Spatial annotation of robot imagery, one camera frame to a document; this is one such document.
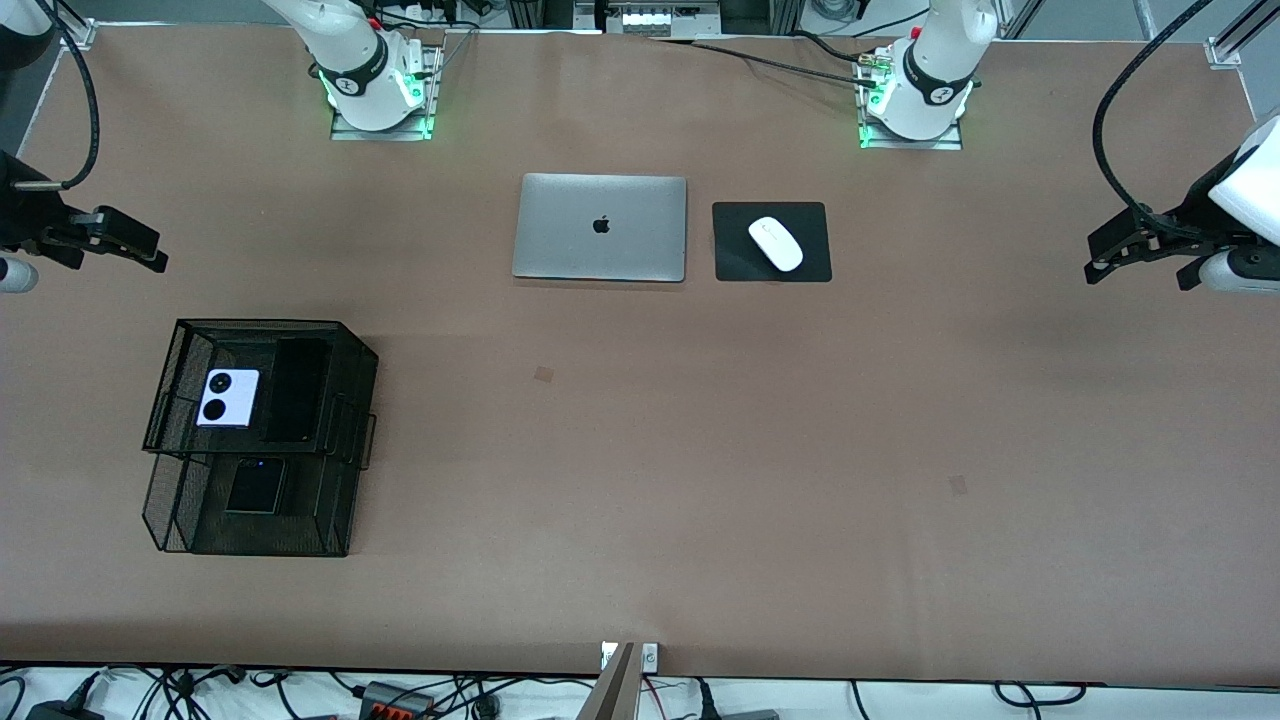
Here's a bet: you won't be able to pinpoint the white socket strip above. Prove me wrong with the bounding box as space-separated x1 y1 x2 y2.
605 5 716 36

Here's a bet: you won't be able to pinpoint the black looped floor cable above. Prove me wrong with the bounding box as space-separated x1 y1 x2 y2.
993 681 1088 707

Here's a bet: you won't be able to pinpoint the black mesh two-tier tray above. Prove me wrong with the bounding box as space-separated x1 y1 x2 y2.
142 318 379 558

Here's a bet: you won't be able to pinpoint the black mouse pad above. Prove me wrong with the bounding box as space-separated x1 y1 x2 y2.
712 201 833 283

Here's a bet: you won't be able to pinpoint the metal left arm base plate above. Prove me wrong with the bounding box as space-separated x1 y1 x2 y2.
857 50 964 151

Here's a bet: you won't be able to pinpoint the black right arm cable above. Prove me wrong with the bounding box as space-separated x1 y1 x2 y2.
12 0 101 193

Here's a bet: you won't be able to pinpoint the silver closed laptop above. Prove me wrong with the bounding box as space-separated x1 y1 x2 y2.
512 173 689 284

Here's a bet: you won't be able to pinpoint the lilac flip phone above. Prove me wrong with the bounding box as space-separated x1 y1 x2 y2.
197 368 261 429

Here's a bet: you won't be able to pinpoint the black power strip orange switches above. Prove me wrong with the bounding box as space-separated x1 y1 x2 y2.
360 681 438 720

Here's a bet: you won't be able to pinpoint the black slab smartphone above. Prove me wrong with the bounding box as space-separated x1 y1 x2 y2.
262 338 331 444

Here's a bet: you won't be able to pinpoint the white computer mouse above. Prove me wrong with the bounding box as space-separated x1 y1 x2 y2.
748 216 804 273

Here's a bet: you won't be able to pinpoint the brown slanted post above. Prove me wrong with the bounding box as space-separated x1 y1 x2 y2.
578 642 637 720

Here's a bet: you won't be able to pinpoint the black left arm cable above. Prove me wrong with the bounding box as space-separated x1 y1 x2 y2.
1092 0 1216 239

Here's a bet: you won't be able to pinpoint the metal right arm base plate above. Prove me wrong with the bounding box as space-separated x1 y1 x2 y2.
330 45 446 143

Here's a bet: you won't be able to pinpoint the black flip phone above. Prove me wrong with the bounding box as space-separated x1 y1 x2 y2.
226 457 286 515

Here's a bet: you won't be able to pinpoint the aluminium frame profile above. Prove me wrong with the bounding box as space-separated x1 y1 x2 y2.
1205 0 1280 67

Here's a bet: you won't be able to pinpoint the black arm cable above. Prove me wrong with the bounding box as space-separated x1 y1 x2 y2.
1092 0 1216 239
12 0 101 193

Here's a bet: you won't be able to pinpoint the black cable on table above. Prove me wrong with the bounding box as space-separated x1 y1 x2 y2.
650 37 881 87

